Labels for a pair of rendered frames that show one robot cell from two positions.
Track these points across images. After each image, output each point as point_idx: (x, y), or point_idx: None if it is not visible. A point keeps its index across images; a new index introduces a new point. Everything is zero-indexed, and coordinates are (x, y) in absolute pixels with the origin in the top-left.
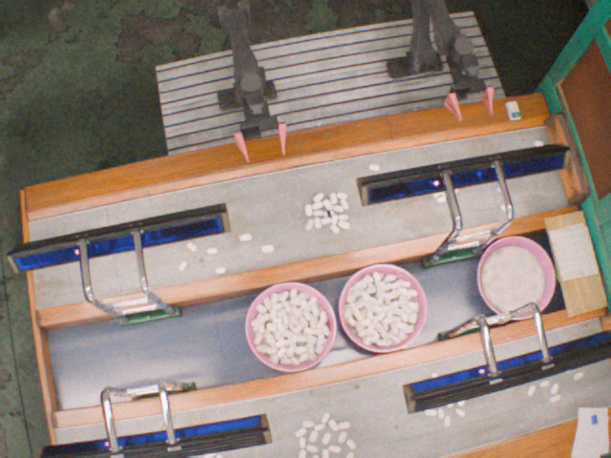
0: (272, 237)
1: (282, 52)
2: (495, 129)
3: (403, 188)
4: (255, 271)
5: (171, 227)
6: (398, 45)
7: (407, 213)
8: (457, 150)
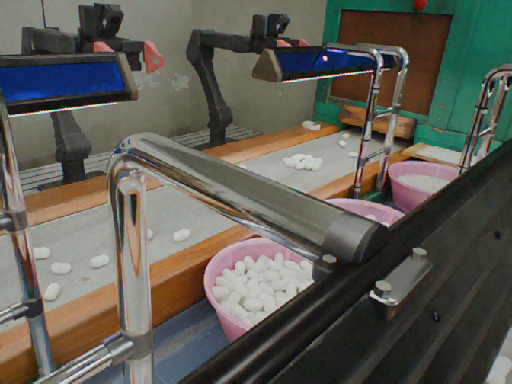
0: (179, 229)
1: (97, 159)
2: (308, 137)
3: (302, 60)
4: (181, 251)
5: (30, 65)
6: (195, 141)
7: (298, 181)
8: (295, 151)
